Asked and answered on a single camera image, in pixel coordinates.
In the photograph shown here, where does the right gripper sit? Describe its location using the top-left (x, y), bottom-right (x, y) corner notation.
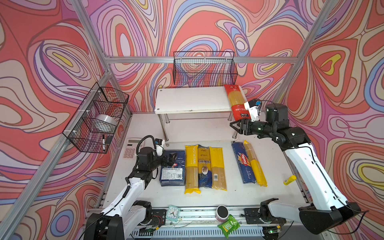
top-left (229, 117), bottom-right (276, 137)

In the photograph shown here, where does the blue Barilla pasta box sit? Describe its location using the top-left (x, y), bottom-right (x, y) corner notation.
top-left (159, 150), bottom-right (186, 187)

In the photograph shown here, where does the red spaghetti bag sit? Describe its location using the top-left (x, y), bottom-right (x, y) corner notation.
top-left (224, 85), bottom-right (251, 121)

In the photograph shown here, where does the blue Barilla spaghetti box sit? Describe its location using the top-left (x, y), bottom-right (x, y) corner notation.
top-left (231, 142), bottom-right (256, 184)

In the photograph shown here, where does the yellow narrow spaghetti bag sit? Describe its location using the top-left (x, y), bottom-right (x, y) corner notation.
top-left (244, 141), bottom-right (268, 187)

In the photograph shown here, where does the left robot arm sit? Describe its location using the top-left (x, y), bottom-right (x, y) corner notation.
top-left (79, 147), bottom-right (177, 240)

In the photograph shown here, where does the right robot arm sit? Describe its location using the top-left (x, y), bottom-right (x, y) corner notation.
top-left (230, 99), bottom-right (362, 235)

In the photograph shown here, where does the white two-tier shelf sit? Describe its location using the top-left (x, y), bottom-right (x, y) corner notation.
top-left (155, 87), bottom-right (234, 142)

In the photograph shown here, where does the yellow Pastatime spaghetti bag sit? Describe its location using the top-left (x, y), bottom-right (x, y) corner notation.
top-left (185, 145), bottom-right (201, 194)

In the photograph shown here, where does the blue yellow Ankara spaghetti bag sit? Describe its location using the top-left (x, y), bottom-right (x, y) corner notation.
top-left (198, 145), bottom-right (213, 189)

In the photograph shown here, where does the white pink calculator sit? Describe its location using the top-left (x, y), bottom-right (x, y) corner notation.
top-left (122, 138), bottom-right (141, 160)

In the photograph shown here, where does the yellow clear spaghetti bag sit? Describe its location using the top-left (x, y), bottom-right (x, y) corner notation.
top-left (209, 147), bottom-right (227, 191)

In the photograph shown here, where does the mint alarm clock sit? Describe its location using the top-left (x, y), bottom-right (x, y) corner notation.
top-left (166, 205), bottom-right (181, 222)

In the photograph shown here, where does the black marker pen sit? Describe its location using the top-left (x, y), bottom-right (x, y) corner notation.
top-left (102, 135), bottom-right (106, 152)

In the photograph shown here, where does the yellow glue stick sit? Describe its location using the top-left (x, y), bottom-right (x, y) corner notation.
top-left (284, 175), bottom-right (297, 186)

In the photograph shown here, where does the silver tape roll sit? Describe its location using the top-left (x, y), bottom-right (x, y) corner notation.
top-left (93, 114), bottom-right (118, 134)

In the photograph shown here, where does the green snack packet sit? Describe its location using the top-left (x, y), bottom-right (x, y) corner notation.
top-left (218, 215), bottom-right (241, 239)

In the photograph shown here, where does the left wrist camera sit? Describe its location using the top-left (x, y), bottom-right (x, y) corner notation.
top-left (155, 139), bottom-right (165, 156)

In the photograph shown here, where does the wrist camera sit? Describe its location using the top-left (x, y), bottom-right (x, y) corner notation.
top-left (155, 139), bottom-right (165, 156)
top-left (244, 99), bottom-right (262, 122)

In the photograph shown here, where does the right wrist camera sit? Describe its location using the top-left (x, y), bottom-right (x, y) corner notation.
top-left (244, 99), bottom-right (262, 122)

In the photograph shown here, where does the black wire basket back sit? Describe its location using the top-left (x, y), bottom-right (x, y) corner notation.
top-left (173, 50), bottom-right (238, 88)

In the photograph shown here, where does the black wire basket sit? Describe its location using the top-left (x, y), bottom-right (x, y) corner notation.
top-left (63, 83), bottom-right (129, 154)
top-left (173, 50), bottom-right (238, 88)

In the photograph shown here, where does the black wire basket left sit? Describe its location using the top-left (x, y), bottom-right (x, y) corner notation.
top-left (63, 83), bottom-right (129, 154)

